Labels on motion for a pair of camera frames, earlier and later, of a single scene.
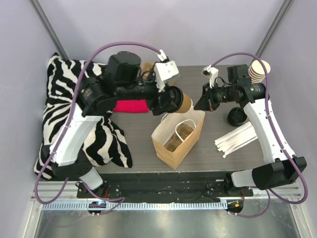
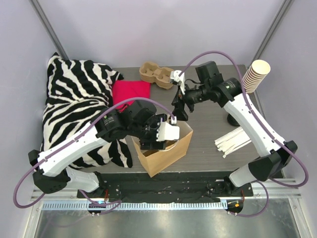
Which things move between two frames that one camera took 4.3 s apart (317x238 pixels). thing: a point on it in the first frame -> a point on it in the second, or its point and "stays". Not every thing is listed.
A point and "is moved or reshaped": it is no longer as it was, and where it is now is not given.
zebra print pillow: (106, 146) stays
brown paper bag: (176, 135) is moved or reshaped
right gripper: (208, 96) -> (182, 99)
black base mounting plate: (161, 187) stays
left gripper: (164, 101) -> (150, 144)
